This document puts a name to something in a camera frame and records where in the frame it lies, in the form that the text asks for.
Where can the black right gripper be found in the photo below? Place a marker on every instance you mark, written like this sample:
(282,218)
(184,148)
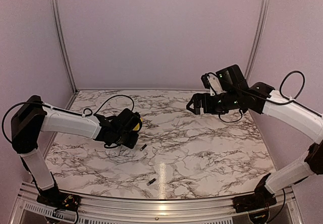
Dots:
(197,98)

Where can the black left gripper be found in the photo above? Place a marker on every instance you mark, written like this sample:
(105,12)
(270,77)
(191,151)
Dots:
(131,144)

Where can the yellow screwdriver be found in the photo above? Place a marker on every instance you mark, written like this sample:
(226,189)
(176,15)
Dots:
(138,127)

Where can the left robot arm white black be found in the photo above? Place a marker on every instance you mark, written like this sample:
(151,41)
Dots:
(34,116)

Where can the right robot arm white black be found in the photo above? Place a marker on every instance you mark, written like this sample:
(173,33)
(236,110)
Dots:
(229,90)

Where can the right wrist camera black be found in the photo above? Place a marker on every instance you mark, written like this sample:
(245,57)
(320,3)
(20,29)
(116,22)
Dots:
(205,81)

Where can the left aluminium frame post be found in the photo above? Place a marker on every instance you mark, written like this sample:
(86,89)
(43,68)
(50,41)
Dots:
(62,45)

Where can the aluminium frame post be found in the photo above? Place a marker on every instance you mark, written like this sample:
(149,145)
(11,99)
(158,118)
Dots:
(264,5)
(62,45)

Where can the front aluminium rail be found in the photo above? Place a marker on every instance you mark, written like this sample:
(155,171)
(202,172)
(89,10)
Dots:
(100,209)

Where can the right aluminium frame post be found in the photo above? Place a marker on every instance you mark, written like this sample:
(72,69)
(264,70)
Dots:
(264,5)

